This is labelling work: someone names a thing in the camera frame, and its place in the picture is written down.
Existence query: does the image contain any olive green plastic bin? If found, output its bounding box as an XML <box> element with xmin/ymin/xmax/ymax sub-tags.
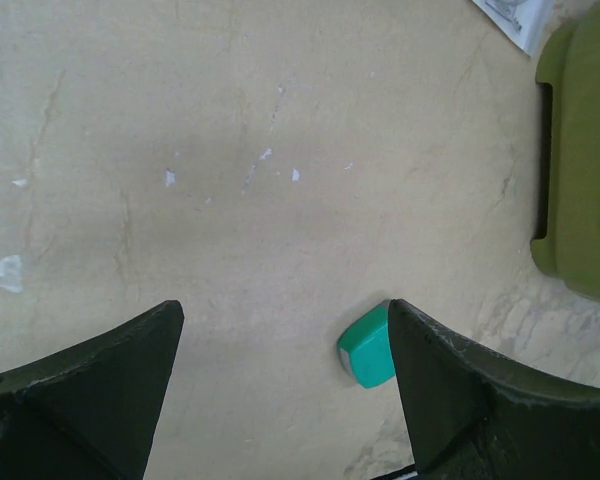
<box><xmin>530</xmin><ymin>1</ymin><xmax>600</xmax><ymax>302</ymax></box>

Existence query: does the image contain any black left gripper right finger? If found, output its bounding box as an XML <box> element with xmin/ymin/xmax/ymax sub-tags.
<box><xmin>388</xmin><ymin>300</ymin><xmax>600</xmax><ymax>479</ymax></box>

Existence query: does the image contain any white printed card package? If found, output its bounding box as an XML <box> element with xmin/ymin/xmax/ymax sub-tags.
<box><xmin>472</xmin><ymin>0</ymin><xmax>554</xmax><ymax>56</ymax></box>

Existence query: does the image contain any green and grey eraser block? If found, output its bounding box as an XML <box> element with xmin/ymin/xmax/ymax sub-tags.
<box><xmin>336</xmin><ymin>299</ymin><xmax>395</xmax><ymax>389</ymax></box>

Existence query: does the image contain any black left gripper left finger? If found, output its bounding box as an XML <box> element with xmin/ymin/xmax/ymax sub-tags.
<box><xmin>0</xmin><ymin>300</ymin><xmax>184</xmax><ymax>479</ymax></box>

